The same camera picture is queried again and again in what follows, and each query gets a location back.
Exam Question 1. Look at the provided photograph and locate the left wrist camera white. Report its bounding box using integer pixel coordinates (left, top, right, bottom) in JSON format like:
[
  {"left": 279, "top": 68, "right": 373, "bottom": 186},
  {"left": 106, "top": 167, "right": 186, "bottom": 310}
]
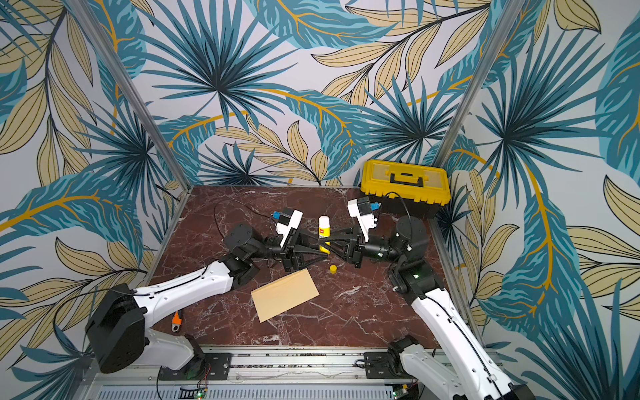
[{"left": 273, "top": 208, "right": 303, "bottom": 248}]

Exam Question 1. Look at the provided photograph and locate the aluminium front rail frame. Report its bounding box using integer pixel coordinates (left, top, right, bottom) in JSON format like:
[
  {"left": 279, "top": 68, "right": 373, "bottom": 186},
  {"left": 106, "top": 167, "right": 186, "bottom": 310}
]
[{"left": 75, "top": 345, "right": 433, "bottom": 399}]

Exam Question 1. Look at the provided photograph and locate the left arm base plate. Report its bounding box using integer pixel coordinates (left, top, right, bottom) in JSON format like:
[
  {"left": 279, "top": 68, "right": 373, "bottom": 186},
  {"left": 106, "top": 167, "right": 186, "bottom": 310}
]
[{"left": 158, "top": 353, "right": 232, "bottom": 381}]

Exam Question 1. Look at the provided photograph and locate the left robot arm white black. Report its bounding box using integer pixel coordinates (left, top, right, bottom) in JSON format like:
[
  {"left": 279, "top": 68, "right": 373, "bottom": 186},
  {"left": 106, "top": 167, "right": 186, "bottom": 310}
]
[{"left": 85, "top": 223, "right": 327, "bottom": 379}]

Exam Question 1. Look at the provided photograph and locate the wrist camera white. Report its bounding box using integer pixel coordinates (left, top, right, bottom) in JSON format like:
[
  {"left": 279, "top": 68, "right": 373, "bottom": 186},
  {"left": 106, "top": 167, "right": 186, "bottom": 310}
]
[
  {"left": 273, "top": 208, "right": 303, "bottom": 248},
  {"left": 348, "top": 197, "right": 381, "bottom": 243}
]

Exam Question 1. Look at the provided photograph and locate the orange handled wrench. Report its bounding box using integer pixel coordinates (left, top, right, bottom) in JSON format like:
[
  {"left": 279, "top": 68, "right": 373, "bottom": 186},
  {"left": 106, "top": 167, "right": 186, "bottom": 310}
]
[{"left": 171, "top": 309, "right": 183, "bottom": 333}]

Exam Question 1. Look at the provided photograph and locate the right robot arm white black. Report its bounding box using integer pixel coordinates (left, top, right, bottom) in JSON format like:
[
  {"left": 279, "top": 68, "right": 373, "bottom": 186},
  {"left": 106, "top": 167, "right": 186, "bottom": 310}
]
[{"left": 319, "top": 216, "right": 534, "bottom": 399}]

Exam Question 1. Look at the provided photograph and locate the left corner aluminium post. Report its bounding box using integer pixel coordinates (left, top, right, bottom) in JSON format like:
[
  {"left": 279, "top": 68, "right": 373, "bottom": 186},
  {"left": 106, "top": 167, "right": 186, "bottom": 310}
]
[{"left": 68, "top": 0, "right": 192, "bottom": 193}]

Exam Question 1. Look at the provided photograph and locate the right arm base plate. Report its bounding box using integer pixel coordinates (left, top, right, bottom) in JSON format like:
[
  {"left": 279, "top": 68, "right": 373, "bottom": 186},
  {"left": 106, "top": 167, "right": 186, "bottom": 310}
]
[{"left": 358, "top": 351, "right": 428, "bottom": 380}]

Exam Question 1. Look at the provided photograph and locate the right corner aluminium post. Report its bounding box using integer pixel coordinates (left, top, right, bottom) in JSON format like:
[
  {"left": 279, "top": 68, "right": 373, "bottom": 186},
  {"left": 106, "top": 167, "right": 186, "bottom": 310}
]
[{"left": 432, "top": 0, "right": 524, "bottom": 168}]

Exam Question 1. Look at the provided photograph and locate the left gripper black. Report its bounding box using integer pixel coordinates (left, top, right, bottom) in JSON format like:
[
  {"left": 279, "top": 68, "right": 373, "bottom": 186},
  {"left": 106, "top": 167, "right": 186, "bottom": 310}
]
[{"left": 247, "top": 227, "right": 329, "bottom": 273}]

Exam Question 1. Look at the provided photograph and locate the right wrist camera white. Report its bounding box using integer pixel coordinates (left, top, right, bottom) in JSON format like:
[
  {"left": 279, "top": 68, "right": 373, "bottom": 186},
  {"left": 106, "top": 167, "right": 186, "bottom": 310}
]
[{"left": 348, "top": 197, "right": 381, "bottom": 243}]

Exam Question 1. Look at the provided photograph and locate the corner aluminium post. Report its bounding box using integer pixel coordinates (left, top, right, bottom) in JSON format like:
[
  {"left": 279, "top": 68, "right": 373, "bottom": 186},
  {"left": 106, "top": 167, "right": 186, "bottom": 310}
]
[
  {"left": 68, "top": 0, "right": 192, "bottom": 193},
  {"left": 432, "top": 0, "right": 524, "bottom": 168}
]

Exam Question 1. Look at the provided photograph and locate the yellow black toolbox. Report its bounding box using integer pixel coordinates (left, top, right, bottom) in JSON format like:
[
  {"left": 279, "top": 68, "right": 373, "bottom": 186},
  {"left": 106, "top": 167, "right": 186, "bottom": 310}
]
[{"left": 360, "top": 159, "right": 452, "bottom": 218}]

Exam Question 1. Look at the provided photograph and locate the manila paper envelope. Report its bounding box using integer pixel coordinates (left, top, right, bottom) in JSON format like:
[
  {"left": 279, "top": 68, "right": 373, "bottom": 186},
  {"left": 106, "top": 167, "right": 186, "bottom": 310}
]
[{"left": 251, "top": 269, "right": 319, "bottom": 323}]

